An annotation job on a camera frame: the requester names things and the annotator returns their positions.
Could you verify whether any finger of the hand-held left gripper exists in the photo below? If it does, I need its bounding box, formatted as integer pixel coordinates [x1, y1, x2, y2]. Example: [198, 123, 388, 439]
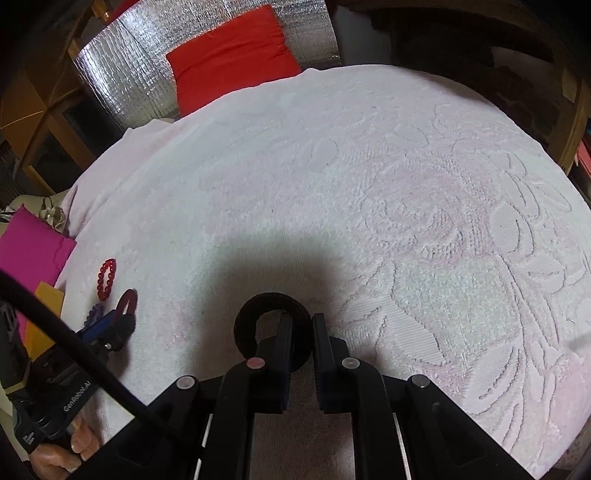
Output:
[99, 315, 137, 352]
[76, 311, 122, 344]

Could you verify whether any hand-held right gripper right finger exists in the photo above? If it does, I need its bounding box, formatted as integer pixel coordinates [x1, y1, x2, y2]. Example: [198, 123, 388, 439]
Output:
[311, 313, 536, 480]

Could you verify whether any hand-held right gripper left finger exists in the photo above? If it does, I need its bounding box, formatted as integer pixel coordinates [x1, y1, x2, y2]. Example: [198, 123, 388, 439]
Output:
[95, 311, 294, 480]

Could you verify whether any purple bead bracelet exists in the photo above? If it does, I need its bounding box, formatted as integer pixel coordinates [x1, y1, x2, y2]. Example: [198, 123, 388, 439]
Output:
[83, 302, 109, 330]

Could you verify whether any dark red bangle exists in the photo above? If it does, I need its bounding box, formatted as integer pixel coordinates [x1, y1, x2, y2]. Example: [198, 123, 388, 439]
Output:
[117, 288, 138, 319]

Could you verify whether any red bead bracelet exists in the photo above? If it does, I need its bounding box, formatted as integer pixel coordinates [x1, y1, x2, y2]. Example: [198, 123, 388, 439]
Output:
[96, 258, 117, 302]

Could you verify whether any black hair tie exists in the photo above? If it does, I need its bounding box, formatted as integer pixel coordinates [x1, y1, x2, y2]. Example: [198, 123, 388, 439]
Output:
[234, 293, 315, 372]

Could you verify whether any person's left hand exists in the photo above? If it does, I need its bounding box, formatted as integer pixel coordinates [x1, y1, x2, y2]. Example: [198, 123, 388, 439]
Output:
[28, 413, 100, 476]

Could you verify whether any orange cloth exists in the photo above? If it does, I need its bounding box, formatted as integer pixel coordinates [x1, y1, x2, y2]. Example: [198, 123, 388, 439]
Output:
[25, 281, 65, 358]

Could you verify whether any pink cloth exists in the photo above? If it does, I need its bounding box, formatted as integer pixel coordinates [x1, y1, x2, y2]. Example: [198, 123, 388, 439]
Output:
[0, 205, 77, 296]

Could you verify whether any patterned cloth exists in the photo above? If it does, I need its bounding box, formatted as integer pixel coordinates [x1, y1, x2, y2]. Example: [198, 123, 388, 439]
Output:
[39, 194, 70, 229]

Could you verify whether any white embossed blanket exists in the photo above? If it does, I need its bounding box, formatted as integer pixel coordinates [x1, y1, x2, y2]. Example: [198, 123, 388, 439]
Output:
[60, 62, 591, 480]

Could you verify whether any silver foil mat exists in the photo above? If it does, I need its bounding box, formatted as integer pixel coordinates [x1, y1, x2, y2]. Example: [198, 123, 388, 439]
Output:
[69, 0, 342, 132]

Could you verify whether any red cloth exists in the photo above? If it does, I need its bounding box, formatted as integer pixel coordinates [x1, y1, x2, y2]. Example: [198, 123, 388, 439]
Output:
[165, 4, 302, 118]

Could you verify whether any curved wooden rack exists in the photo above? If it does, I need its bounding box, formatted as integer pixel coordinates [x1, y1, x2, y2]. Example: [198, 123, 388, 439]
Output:
[549, 28, 591, 176]

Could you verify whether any black cable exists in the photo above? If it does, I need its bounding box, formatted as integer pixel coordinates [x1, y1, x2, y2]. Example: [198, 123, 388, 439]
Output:
[0, 270, 185, 446]

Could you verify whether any wooden furniture frame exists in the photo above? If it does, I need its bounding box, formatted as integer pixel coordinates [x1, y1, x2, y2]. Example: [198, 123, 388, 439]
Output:
[0, 0, 116, 195]

